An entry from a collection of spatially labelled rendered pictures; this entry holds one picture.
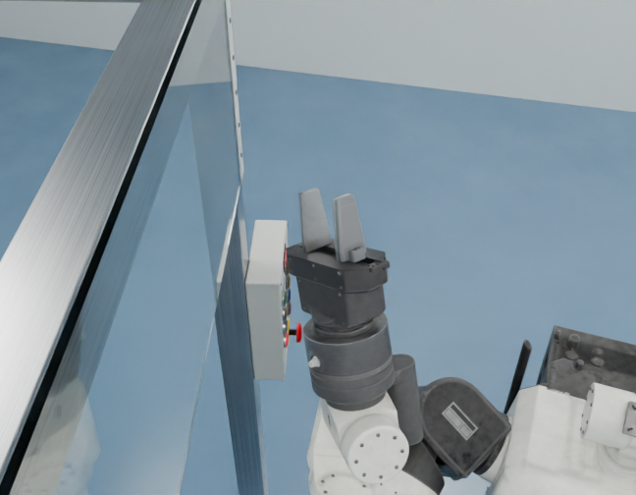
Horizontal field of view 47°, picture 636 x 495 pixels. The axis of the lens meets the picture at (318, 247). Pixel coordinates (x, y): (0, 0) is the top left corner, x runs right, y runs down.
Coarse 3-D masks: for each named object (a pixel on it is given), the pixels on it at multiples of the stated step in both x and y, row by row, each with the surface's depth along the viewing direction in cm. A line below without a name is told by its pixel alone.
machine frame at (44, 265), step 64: (0, 0) 91; (64, 0) 90; (128, 0) 90; (192, 0) 76; (128, 64) 66; (128, 128) 58; (64, 192) 51; (64, 256) 46; (0, 320) 42; (64, 320) 42; (0, 384) 39; (256, 384) 144; (0, 448) 36; (256, 448) 154
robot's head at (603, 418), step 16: (592, 384) 84; (592, 400) 82; (608, 400) 81; (624, 400) 81; (592, 416) 80; (608, 416) 80; (624, 416) 80; (592, 432) 81; (608, 432) 80; (608, 448) 85; (624, 448) 81; (608, 464) 84; (624, 464) 83
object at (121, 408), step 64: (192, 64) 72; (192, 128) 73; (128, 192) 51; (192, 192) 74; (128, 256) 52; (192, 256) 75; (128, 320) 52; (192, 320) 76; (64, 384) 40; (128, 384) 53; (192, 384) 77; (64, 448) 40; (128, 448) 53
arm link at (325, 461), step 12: (312, 432) 83; (324, 432) 81; (312, 444) 82; (324, 444) 82; (336, 444) 82; (312, 456) 82; (324, 456) 82; (336, 456) 82; (312, 468) 81; (324, 468) 81; (336, 468) 82; (348, 468) 82; (312, 480) 81; (324, 480) 80; (336, 480) 81; (348, 480) 82; (312, 492) 80; (324, 492) 78; (336, 492) 79; (348, 492) 79; (360, 492) 80; (372, 492) 80
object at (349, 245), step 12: (336, 204) 67; (348, 204) 68; (336, 216) 68; (348, 216) 68; (336, 228) 68; (348, 228) 68; (360, 228) 69; (336, 240) 68; (348, 240) 68; (360, 240) 69; (336, 252) 69; (348, 252) 69; (360, 252) 69
